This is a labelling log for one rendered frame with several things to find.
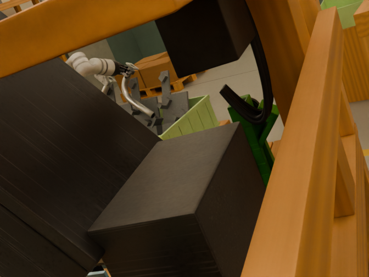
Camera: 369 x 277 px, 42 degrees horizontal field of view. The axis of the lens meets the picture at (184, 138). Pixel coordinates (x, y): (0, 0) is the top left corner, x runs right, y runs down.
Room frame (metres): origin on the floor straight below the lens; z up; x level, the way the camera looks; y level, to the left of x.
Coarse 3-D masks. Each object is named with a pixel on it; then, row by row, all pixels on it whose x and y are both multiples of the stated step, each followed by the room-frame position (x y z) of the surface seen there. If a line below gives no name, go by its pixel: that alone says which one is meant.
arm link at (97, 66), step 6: (90, 60) 2.10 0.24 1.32; (96, 60) 2.08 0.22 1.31; (102, 60) 2.10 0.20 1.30; (78, 66) 2.00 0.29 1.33; (84, 66) 2.00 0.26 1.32; (90, 66) 2.01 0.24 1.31; (96, 66) 2.04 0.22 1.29; (102, 66) 2.09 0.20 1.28; (78, 72) 2.00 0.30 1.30; (84, 72) 2.00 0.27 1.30; (90, 72) 2.02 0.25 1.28; (96, 72) 2.07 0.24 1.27; (102, 72) 2.10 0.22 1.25
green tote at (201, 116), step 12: (204, 96) 2.16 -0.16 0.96; (192, 108) 2.04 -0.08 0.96; (204, 108) 2.10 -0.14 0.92; (180, 120) 1.95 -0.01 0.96; (192, 120) 2.02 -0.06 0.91; (204, 120) 2.08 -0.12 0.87; (216, 120) 2.15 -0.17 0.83; (168, 132) 1.87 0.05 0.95; (180, 132) 1.93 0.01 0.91; (192, 132) 1.99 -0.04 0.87
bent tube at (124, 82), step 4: (128, 64) 2.26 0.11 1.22; (132, 64) 2.29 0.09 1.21; (128, 68) 2.27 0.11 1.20; (132, 68) 2.24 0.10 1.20; (136, 68) 2.26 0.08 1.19; (124, 76) 2.27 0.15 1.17; (124, 80) 2.27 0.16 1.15; (128, 80) 2.28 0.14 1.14; (124, 84) 2.27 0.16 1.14; (124, 88) 2.26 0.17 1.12; (124, 92) 2.26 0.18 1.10; (124, 96) 2.25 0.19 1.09; (128, 96) 2.24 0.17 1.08; (128, 100) 2.23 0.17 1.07; (132, 100) 2.22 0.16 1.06; (132, 104) 2.21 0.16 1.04; (136, 104) 2.20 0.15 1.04; (140, 104) 2.19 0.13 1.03; (140, 108) 2.18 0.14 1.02; (144, 108) 2.17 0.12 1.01; (144, 112) 2.16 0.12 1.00; (148, 112) 2.14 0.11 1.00; (152, 112) 2.14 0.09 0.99; (148, 116) 2.15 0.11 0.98; (152, 116) 2.16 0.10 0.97
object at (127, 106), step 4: (112, 84) 2.42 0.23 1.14; (112, 88) 2.41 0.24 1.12; (108, 92) 2.40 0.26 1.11; (112, 92) 2.41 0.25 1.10; (108, 96) 2.42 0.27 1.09; (112, 96) 2.40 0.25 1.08; (124, 104) 2.34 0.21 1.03; (128, 104) 2.33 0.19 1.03; (124, 108) 2.34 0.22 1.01; (128, 108) 2.32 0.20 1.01; (132, 108) 2.32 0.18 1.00
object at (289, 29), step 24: (264, 0) 0.95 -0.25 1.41; (288, 0) 0.94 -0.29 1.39; (312, 0) 1.33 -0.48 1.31; (264, 24) 0.96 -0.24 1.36; (288, 24) 0.94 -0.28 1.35; (312, 24) 1.34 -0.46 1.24; (264, 48) 0.97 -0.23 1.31; (288, 48) 0.95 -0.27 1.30; (288, 72) 0.95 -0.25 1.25; (288, 96) 0.96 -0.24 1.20; (336, 192) 0.95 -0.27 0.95; (336, 216) 0.95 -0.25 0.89
